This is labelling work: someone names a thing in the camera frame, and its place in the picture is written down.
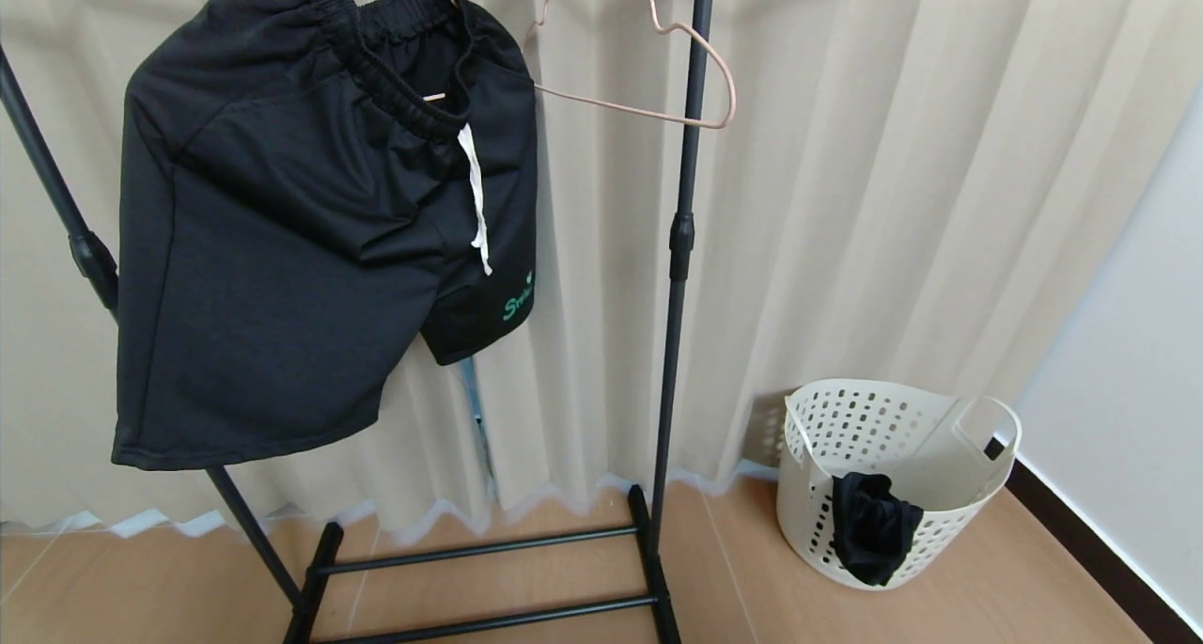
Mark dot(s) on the pink clothes hanger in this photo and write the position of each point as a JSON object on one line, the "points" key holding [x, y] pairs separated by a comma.
{"points": [[434, 96], [620, 108]]}

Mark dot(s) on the black knit garment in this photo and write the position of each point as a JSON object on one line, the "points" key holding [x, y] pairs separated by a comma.
{"points": [[282, 249]]}

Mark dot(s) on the black clothes rack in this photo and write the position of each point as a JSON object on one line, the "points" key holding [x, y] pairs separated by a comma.
{"points": [[681, 240]]}

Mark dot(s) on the white laundry basket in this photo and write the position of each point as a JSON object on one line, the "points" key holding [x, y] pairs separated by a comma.
{"points": [[893, 418]]}

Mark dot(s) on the beige curtain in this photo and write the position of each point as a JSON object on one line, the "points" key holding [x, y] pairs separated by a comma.
{"points": [[47, 418], [846, 202]]}

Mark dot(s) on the black smooth garment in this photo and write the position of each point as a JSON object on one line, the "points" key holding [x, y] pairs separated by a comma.
{"points": [[874, 531]]}

